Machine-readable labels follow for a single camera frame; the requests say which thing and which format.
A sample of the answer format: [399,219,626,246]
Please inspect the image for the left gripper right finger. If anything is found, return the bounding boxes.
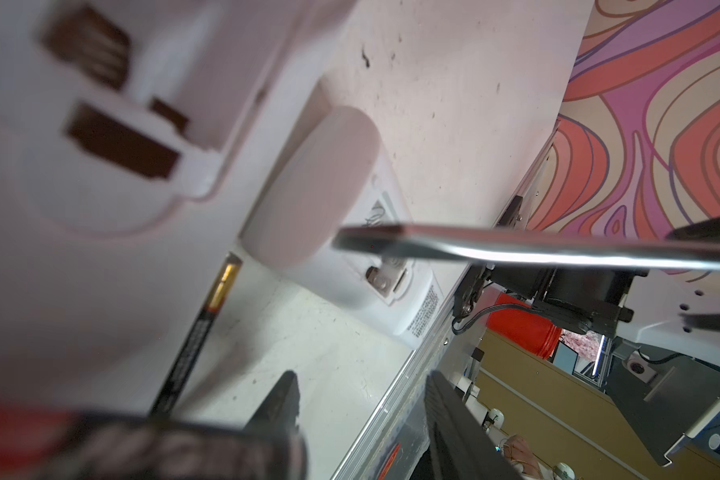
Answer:
[424,370,520,480]

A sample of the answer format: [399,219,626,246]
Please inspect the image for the white remote with batteries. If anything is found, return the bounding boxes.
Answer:
[0,1,354,412]

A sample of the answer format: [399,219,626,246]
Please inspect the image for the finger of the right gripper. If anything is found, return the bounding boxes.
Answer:
[682,313,720,332]
[665,217,720,240]

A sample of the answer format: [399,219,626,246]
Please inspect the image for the black red AAA battery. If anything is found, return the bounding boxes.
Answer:
[0,404,308,479]

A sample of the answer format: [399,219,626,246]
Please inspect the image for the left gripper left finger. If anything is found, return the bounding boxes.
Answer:
[243,370,302,444]

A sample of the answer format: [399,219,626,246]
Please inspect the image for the orange handled screwdriver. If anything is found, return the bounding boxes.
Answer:
[333,224,720,272]

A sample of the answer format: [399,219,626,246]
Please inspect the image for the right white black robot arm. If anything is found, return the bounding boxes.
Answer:
[452,266,720,466]

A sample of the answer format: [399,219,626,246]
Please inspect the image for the black gold AAA battery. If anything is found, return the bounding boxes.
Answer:
[149,253,243,417]

